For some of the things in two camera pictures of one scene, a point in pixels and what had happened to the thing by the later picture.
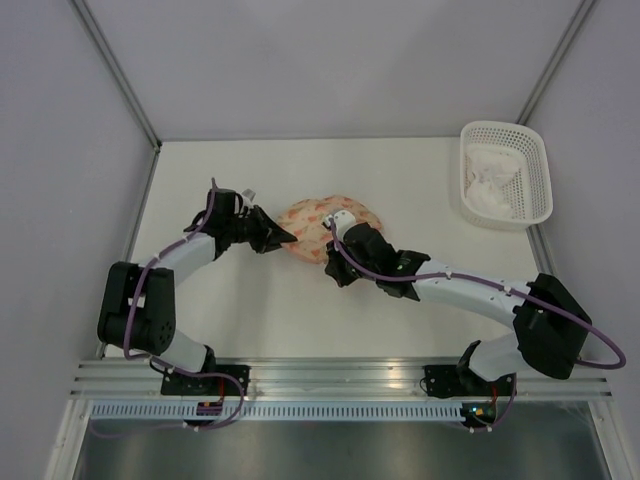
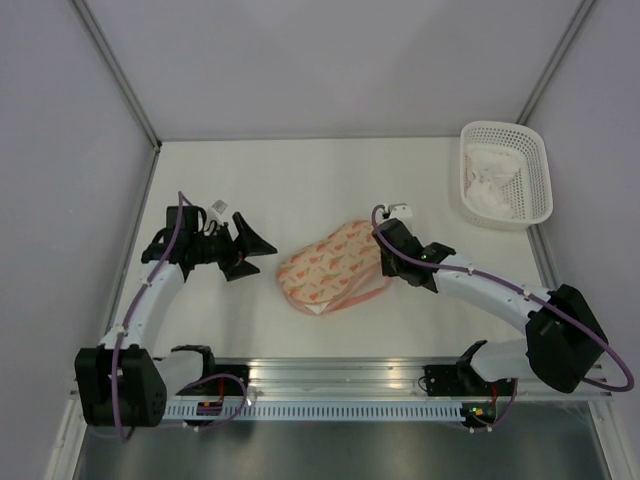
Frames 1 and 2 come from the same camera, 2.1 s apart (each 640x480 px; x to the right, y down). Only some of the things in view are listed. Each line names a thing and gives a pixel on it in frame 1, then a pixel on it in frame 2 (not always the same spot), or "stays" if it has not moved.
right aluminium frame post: (554, 63) stays
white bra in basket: (493, 166) stays
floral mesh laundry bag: (303, 220) → (335, 271)
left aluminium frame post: (112, 65) stays
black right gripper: (334, 267) → (388, 271)
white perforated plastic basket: (505, 175) stays
